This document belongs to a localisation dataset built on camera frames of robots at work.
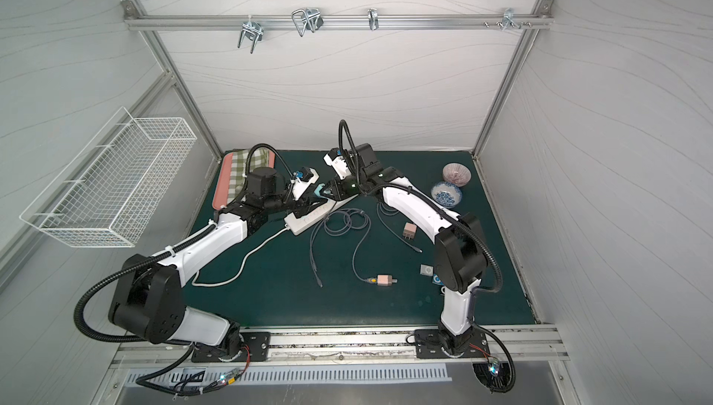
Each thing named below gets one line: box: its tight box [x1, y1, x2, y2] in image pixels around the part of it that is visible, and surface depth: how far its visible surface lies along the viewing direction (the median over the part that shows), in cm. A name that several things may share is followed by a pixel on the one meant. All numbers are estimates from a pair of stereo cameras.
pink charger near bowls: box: [402, 222, 417, 240], surface depth 97 cm
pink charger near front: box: [376, 274, 399, 287], surface depth 84 cm
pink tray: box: [211, 150, 276, 211], surface depth 111 cm
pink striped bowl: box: [441, 162, 472, 187], surface depth 112 cm
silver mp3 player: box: [419, 263, 434, 276], surface depth 89 cm
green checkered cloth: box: [226, 147, 270, 205], surface depth 117 cm
